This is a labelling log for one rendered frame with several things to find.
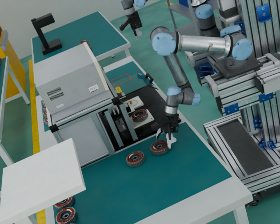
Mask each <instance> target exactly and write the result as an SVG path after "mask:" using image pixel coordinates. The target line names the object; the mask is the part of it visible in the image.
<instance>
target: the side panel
mask: <svg viewBox="0 0 280 224"><path fill-rule="evenodd" d="M52 134H53V136H54V137H55V139H56V141H57V143H58V144H59V143H61V142H63V141H66V140H68V139H70V138H72V139H73V141H74V143H75V147H76V151H77V155H78V159H79V163H80V167H81V169H83V168H85V167H88V166H90V165H92V164H94V163H96V162H99V161H101V160H103V159H105V158H107V157H110V156H112V155H114V154H115V153H114V151H113V149H112V147H111V145H110V143H109V141H108V138H107V136H106V134H105V132H104V130H103V128H102V125H101V123H100V121H99V119H98V117H97V115H96V114H94V115H92V116H89V117H87V118H85V119H82V120H80V121H78V122H76V123H73V124H71V125H69V126H67V127H65V128H62V129H60V130H58V131H56V132H53V133H52Z"/></svg>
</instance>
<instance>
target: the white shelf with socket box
mask: <svg viewBox="0 0 280 224"><path fill-rule="evenodd" d="M84 190H86V187H85V183H84V179H83V175H82V171H81V167H80V163H79V159H78V155H77V151H76V147H75V143H74V141H73V139H72V138H70V139H68V140H66V141H63V142H61V143H59V144H56V145H54V146H52V147H50V148H47V149H45V150H43V151H41V152H39V153H37V154H34V155H32V156H30V157H28V158H25V159H23V160H21V161H19V162H16V163H14V164H12V165H10V166H7V167H5V168H3V177H2V189H1V200H0V224H13V223H15V224H38V222H37V221H36V219H35V218H34V216H33V214H34V213H37V212H39V211H41V210H43V209H45V208H47V207H50V206H52V205H54V204H56V203H58V202H60V201H63V200H65V199H67V198H69V197H71V196H73V195H75V194H77V193H79V192H82V191H84Z"/></svg>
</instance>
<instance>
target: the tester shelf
mask: <svg viewBox="0 0 280 224"><path fill-rule="evenodd" d="M98 64H99V63H98ZM99 67H100V69H101V71H102V73H103V76H104V78H105V81H106V83H107V85H108V88H109V90H107V91H104V92H102V93H99V94H97V95H95V96H92V97H90V98H88V99H86V100H83V101H81V102H79V103H77V104H74V105H72V106H70V107H68V108H65V109H63V110H61V111H58V112H56V113H54V114H50V113H49V111H48V109H47V108H46V110H47V117H48V126H49V129H50V130H51V132H52V133H53V132H56V131H58V130H60V129H62V128H65V127H67V126H69V125H71V124H73V123H76V122H78V121H80V120H82V119H85V118H87V117H89V116H92V115H94V114H96V113H98V112H101V111H103V110H105V109H107V108H109V107H112V106H114V105H116V104H119V103H120V99H119V97H118V95H117V93H116V92H115V90H114V88H113V87H112V85H111V83H110V82H109V80H108V78H107V76H106V75H105V73H104V71H103V69H102V68H101V66H100V64H99Z"/></svg>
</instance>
